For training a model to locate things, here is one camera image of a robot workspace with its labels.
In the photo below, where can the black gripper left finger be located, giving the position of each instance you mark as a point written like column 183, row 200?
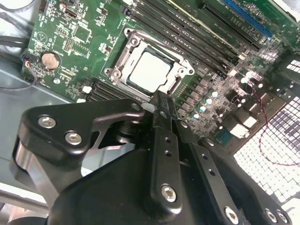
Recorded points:
column 58, row 122

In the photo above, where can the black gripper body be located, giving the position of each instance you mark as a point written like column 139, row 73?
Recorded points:
column 105, row 199

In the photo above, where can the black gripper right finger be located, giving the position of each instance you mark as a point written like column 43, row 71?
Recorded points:
column 208, row 164

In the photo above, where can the metal socket cover frame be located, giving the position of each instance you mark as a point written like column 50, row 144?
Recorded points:
column 130, row 50

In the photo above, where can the silver CPU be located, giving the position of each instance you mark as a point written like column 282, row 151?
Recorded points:
column 150, row 70

